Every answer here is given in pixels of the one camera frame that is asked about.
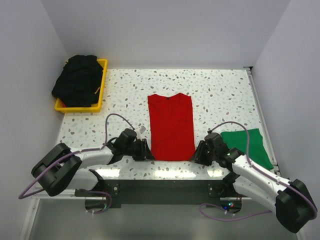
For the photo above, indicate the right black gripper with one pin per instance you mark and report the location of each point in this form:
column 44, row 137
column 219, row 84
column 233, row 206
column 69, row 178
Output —
column 198, row 157

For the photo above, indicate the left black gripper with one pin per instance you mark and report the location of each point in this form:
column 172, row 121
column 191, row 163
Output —
column 145, row 154

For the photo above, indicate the red t-shirt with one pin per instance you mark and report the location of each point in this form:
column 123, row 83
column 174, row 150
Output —
column 172, row 127

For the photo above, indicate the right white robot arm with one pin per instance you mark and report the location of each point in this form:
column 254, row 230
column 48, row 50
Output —
column 290, row 201

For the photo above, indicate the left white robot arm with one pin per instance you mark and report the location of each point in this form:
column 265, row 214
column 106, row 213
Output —
column 66, row 168

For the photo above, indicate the folded green t-shirt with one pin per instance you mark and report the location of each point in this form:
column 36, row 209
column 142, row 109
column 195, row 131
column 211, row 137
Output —
column 257, row 152

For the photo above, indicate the yellow plastic tray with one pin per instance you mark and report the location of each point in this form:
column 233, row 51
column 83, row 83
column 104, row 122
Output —
column 96, row 107

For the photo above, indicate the black t-shirt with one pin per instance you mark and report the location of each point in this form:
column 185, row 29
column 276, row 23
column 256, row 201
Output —
column 79, row 82

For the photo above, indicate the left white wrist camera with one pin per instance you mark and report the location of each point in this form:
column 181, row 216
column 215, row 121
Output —
column 140, row 131

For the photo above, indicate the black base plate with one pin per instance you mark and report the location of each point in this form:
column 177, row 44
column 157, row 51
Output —
column 161, row 192

